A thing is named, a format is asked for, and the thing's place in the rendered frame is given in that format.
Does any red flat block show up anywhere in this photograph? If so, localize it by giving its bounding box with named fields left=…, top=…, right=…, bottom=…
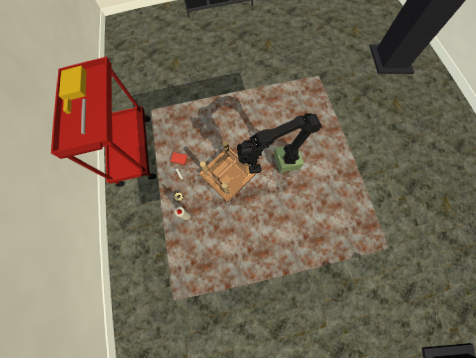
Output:
left=170, top=153, right=188, bottom=165

